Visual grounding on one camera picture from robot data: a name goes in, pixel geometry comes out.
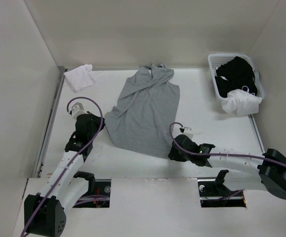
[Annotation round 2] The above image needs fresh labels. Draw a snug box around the grey tank top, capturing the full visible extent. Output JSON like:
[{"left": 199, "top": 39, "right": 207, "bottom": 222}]
[{"left": 105, "top": 63, "right": 180, "bottom": 158}]

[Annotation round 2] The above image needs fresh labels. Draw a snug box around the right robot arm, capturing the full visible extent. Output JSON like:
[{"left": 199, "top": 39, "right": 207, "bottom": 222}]
[{"left": 168, "top": 134, "right": 286, "bottom": 200}]

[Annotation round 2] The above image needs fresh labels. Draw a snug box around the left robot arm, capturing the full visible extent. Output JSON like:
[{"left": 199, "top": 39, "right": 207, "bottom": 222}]
[{"left": 21, "top": 113, "right": 104, "bottom": 237}]

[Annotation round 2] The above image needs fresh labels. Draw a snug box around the folded white tank top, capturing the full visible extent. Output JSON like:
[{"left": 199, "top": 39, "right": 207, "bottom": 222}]
[{"left": 64, "top": 64, "right": 96, "bottom": 93}]

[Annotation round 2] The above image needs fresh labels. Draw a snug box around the white tank top in basket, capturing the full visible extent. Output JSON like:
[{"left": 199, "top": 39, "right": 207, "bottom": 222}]
[{"left": 221, "top": 85, "right": 262, "bottom": 116}]

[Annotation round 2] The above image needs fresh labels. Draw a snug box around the black tank top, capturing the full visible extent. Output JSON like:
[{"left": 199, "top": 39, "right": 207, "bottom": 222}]
[{"left": 215, "top": 56, "right": 258, "bottom": 98}]

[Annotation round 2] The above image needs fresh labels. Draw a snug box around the white plastic basket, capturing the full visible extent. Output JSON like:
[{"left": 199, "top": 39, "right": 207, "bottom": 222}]
[{"left": 207, "top": 52, "right": 265, "bottom": 103}]

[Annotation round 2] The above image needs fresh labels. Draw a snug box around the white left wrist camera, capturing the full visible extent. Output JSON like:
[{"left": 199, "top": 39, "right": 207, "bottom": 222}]
[{"left": 69, "top": 102, "right": 85, "bottom": 119}]

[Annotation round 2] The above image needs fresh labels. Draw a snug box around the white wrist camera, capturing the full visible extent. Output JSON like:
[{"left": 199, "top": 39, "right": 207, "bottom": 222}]
[
  {"left": 69, "top": 102, "right": 85, "bottom": 119},
  {"left": 179, "top": 127, "right": 194, "bottom": 140}
]

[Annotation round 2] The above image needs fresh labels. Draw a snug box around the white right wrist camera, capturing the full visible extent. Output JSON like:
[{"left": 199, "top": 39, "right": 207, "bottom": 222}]
[{"left": 179, "top": 127, "right": 194, "bottom": 140}]

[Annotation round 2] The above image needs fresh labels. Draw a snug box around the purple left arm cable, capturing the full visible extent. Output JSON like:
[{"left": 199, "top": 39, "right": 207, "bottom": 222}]
[{"left": 20, "top": 96, "right": 110, "bottom": 237}]

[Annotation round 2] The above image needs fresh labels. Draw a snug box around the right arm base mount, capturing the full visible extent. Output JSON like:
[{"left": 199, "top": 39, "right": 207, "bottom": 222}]
[{"left": 198, "top": 170, "right": 246, "bottom": 208}]

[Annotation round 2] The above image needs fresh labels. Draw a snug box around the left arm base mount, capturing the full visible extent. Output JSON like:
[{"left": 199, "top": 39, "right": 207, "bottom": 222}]
[{"left": 73, "top": 180, "right": 111, "bottom": 208}]

